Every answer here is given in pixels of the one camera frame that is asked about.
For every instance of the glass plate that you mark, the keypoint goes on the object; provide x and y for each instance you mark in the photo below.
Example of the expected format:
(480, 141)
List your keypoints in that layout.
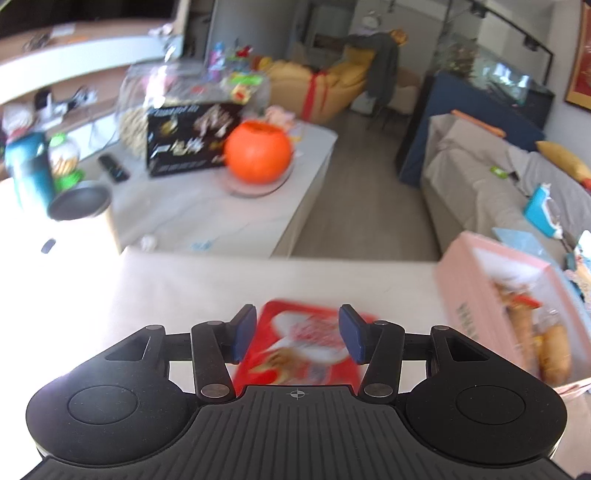
(258, 188)

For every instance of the pink cardboard box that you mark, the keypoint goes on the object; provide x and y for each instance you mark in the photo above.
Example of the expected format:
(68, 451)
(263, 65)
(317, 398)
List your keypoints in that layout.
(466, 295)

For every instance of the blue cabinet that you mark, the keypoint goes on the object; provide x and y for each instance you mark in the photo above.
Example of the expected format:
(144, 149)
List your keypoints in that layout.
(425, 129)

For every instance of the dark coat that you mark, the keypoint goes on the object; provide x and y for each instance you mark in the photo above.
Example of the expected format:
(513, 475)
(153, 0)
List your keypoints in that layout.
(381, 64)

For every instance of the teal tumbler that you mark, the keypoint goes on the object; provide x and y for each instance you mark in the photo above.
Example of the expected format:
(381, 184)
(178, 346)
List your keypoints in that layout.
(30, 173)

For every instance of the light blue paper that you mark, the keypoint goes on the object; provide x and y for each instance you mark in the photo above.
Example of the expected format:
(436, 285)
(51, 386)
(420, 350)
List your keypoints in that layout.
(519, 240)

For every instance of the colourful water bottle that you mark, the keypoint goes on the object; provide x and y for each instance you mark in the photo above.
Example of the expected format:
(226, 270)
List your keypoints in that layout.
(217, 57)

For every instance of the red snack bag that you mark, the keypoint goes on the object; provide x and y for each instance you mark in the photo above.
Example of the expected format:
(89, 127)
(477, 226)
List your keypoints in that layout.
(300, 341)

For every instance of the small green item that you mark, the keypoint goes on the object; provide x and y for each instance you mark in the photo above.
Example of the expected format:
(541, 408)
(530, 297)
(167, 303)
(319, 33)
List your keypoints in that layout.
(498, 171)

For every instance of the grey covered sofa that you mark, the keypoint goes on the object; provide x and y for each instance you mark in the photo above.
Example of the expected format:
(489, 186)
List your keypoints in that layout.
(471, 184)

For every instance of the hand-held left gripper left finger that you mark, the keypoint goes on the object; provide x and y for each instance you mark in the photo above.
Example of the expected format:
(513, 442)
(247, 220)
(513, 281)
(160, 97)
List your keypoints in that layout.
(242, 334)

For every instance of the black remote control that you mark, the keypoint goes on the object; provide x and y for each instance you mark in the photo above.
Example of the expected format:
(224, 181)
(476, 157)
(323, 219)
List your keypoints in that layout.
(113, 168)

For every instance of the yellow sofa with red ribbon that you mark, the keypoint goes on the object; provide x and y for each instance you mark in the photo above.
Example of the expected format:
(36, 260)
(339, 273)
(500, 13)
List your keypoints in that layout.
(318, 90)

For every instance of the bagged bread loaf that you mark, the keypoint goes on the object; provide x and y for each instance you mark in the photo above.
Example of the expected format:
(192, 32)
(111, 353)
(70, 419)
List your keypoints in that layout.
(553, 353)

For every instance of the orange pumpkin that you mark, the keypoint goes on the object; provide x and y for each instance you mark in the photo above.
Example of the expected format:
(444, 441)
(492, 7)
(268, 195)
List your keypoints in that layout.
(258, 150)

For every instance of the pink plush toy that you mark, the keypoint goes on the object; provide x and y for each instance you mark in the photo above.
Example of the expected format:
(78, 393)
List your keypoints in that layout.
(279, 117)

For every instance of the white tv cabinet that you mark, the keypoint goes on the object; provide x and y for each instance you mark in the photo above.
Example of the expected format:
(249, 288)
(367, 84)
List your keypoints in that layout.
(69, 60)

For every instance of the beige tablecloth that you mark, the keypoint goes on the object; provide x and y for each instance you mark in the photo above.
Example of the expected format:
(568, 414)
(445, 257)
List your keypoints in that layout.
(231, 277)

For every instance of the television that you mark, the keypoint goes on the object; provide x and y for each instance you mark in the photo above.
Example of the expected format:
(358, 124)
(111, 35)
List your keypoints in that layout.
(69, 14)

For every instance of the black printed box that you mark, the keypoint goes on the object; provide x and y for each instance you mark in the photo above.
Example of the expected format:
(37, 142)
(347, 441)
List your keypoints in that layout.
(184, 143)

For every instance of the glass aquarium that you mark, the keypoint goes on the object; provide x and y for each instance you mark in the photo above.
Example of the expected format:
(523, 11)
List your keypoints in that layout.
(498, 74)

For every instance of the white coffee table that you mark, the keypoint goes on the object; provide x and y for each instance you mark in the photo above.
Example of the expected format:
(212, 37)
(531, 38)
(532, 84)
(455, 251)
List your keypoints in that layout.
(194, 212)

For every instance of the large glass jar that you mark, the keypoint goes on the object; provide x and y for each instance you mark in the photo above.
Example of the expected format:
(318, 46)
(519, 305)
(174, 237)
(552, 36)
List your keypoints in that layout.
(138, 101)

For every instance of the orange stick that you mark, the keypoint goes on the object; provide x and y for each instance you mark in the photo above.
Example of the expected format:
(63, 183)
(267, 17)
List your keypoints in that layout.
(480, 123)

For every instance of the small jar with green lid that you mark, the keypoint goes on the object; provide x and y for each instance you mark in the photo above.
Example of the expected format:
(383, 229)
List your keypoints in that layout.
(64, 159)

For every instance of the framed wall picture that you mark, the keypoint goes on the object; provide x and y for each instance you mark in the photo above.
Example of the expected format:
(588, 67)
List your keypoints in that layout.
(581, 69)

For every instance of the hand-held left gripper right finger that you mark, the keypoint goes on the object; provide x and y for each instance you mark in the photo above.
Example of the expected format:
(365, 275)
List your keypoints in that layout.
(353, 334)

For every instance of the teal white pouch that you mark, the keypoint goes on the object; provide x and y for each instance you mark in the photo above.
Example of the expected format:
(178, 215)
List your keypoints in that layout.
(540, 210)

